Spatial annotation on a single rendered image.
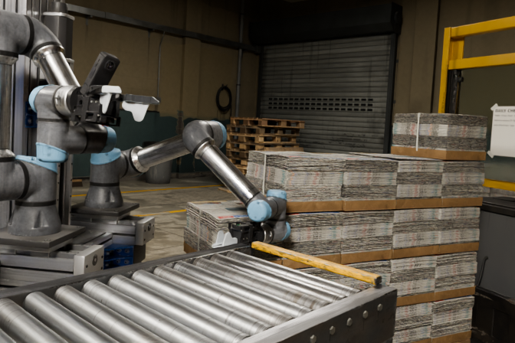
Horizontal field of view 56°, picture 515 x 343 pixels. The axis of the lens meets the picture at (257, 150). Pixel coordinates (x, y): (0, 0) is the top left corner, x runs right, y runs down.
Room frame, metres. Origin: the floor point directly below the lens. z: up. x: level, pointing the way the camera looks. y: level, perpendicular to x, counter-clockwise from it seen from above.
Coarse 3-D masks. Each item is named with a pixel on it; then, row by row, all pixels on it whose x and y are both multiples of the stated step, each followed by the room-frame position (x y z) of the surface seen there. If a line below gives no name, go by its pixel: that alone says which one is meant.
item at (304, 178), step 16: (272, 160) 2.05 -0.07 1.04; (288, 160) 1.93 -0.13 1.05; (304, 160) 1.96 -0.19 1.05; (320, 160) 2.00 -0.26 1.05; (336, 160) 2.04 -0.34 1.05; (272, 176) 2.04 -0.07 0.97; (288, 176) 1.94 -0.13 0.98; (304, 176) 1.98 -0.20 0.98; (320, 176) 2.02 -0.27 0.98; (336, 176) 2.05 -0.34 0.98; (288, 192) 1.94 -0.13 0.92; (304, 192) 1.98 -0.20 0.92; (320, 192) 2.01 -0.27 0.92; (336, 192) 2.05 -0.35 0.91
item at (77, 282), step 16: (176, 256) 1.34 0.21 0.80; (192, 256) 1.35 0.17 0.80; (208, 256) 1.38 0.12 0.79; (96, 272) 1.17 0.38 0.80; (112, 272) 1.18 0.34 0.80; (128, 272) 1.19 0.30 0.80; (16, 288) 1.03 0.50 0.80; (32, 288) 1.04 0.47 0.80; (48, 288) 1.04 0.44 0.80; (80, 288) 1.10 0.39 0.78
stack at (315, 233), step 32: (192, 224) 2.04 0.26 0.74; (224, 224) 1.79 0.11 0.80; (320, 224) 2.00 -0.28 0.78; (352, 224) 2.08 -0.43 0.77; (384, 224) 2.17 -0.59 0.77; (416, 224) 2.25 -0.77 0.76; (256, 256) 1.86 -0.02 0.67; (416, 256) 2.27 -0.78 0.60; (416, 288) 2.26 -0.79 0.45; (416, 320) 2.27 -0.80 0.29
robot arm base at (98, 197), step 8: (96, 184) 1.91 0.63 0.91; (104, 184) 1.91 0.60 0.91; (112, 184) 1.93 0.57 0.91; (88, 192) 1.94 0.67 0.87; (96, 192) 1.91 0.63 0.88; (104, 192) 1.91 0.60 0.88; (112, 192) 1.92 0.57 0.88; (120, 192) 1.98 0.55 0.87; (88, 200) 1.93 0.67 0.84; (96, 200) 1.90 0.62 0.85; (104, 200) 1.90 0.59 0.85; (112, 200) 1.92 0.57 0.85; (120, 200) 1.95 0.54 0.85
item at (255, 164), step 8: (256, 152) 2.19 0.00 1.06; (264, 152) 2.15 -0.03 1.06; (280, 152) 2.23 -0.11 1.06; (288, 152) 2.26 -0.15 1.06; (296, 152) 2.31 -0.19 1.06; (248, 160) 2.25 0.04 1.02; (256, 160) 2.19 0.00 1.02; (248, 168) 2.25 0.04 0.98; (256, 168) 2.18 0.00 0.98; (248, 176) 2.23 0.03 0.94; (256, 176) 2.17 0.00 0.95; (256, 184) 2.16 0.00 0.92
